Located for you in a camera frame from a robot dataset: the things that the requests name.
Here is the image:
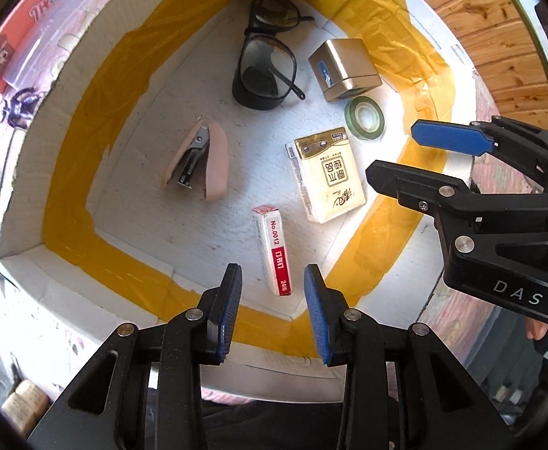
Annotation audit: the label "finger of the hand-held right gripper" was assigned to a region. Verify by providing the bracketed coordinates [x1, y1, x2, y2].
[411, 116, 548, 193]
[365, 159, 548, 254]

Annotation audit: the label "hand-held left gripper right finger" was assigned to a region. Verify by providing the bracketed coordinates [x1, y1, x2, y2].
[303, 264, 509, 450]

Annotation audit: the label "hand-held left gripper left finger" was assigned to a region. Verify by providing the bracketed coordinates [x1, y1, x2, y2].
[27, 262, 244, 450]

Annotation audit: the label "cream tissue pack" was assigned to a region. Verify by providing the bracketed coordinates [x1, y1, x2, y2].
[286, 126, 367, 224]

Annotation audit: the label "grey and red staples box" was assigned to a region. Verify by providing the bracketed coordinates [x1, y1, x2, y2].
[252, 205, 294, 297]

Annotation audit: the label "green tape roll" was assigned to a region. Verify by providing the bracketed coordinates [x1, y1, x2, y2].
[344, 96, 384, 141]

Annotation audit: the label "gold tin box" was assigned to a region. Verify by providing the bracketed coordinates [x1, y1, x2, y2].
[308, 38, 381, 103]

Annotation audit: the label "pink stapler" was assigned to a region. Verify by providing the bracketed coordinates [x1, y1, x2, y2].
[161, 116, 231, 201]

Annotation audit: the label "black framed glasses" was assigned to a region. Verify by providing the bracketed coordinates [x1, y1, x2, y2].
[232, 0, 315, 112]

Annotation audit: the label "white cardboard box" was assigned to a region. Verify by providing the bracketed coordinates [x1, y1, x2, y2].
[0, 0, 479, 397]

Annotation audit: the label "person's right hand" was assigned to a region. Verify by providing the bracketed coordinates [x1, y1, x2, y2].
[524, 315, 548, 342]

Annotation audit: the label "person's dark clothing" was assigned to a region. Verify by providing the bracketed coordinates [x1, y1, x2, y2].
[199, 394, 350, 450]

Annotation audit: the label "wooden headboard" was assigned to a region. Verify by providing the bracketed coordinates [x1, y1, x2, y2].
[398, 0, 548, 134]

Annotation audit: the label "tan textured block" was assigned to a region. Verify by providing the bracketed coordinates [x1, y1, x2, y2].
[2, 379, 52, 425]

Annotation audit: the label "clear plastic case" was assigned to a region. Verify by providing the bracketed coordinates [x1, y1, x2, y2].
[2, 0, 97, 90]

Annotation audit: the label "purple cord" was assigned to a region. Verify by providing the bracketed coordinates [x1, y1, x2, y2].
[2, 87, 45, 127]

